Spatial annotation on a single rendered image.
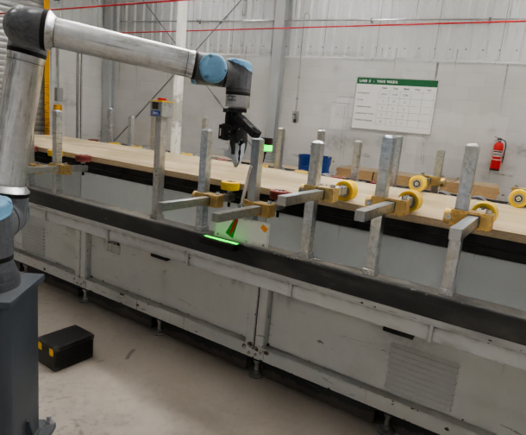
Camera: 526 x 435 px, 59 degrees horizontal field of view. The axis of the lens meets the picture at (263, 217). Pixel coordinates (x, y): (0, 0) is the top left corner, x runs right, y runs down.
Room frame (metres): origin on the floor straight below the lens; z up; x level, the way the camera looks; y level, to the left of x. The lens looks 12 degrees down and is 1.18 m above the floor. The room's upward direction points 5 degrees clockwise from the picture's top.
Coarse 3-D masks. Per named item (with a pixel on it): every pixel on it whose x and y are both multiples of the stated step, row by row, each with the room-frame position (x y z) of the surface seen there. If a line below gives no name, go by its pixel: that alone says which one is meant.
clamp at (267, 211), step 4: (244, 200) 1.78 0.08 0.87; (248, 200) 1.78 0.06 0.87; (244, 204) 1.78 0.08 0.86; (248, 204) 1.77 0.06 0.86; (252, 204) 1.76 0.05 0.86; (256, 204) 1.75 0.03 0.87; (260, 204) 1.74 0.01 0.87; (264, 204) 1.74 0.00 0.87; (272, 204) 1.76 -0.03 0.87; (264, 208) 1.73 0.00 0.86; (268, 208) 1.73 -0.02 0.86; (272, 208) 1.75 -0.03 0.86; (260, 212) 1.74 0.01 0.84; (264, 212) 1.73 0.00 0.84; (268, 212) 1.73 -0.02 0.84; (272, 212) 1.75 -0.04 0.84; (260, 216) 1.74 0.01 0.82; (264, 216) 1.73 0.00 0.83; (268, 216) 1.73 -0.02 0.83; (272, 216) 1.75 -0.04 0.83
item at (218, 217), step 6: (276, 204) 1.84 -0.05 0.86; (228, 210) 1.61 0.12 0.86; (234, 210) 1.62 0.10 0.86; (240, 210) 1.63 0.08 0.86; (246, 210) 1.66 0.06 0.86; (252, 210) 1.69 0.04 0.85; (258, 210) 1.73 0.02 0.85; (276, 210) 1.84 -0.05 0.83; (216, 216) 1.53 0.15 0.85; (222, 216) 1.54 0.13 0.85; (228, 216) 1.57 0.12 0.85; (234, 216) 1.60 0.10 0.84; (240, 216) 1.63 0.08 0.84; (246, 216) 1.66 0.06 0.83; (216, 222) 1.53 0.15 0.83
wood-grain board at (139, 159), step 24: (48, 144) 3.04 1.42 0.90; (72, 144) 3.20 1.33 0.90; (96, 144) 3.38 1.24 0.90; (144, 168) 2.35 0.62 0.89; (168, 168) 2.33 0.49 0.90; (192, 168) 2.42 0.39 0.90; (216, 168) 2.53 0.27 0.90; (240, 168) 2.64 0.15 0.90; (264, 168) 2.76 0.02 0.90; (264, 192) 1.97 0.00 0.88; (360, 192) 2.09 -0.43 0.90; (408, 216) 1.64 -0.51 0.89; (432, 216) 1.64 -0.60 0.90; (504, 216) 1.79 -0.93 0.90
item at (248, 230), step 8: (216, 224) 1.85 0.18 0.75; (224, 224) 1.83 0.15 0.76; (240, 224) 1.79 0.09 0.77; (248, 224) 1.77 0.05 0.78; (256, 224) 1.75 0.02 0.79; (264, 224) 1.73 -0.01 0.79; (216, 232) 1.85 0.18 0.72; (224, 232) 1.83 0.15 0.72; (240, 232) 1.79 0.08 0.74; (248, 232) 1.77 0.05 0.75; (256, 232) 1.75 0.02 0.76; (264, 232) 1.73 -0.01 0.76; (232, 240) 1.81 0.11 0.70; (240, 240) 1.79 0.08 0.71; (248, 240) 1.77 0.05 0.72; (256, 240) 1.75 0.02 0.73; (264, 240) 1.73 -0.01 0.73; (264, 248) 1.73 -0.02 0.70
